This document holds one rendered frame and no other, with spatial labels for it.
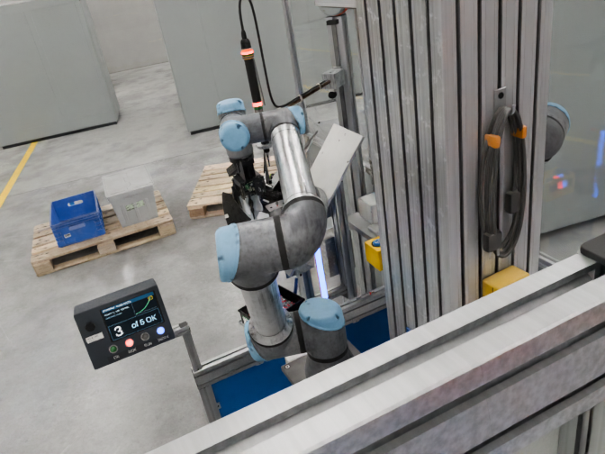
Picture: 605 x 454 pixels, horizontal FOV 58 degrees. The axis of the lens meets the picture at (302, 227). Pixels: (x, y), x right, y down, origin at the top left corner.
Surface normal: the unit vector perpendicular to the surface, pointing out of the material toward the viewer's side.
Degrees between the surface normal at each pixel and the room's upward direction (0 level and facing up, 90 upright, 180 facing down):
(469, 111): 90
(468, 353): 0
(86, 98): 90
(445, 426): 90
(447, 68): 90
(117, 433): 0
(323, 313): 7
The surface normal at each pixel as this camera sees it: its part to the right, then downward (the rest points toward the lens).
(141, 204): 0.39, 0.46
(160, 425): -0.15, -0.87
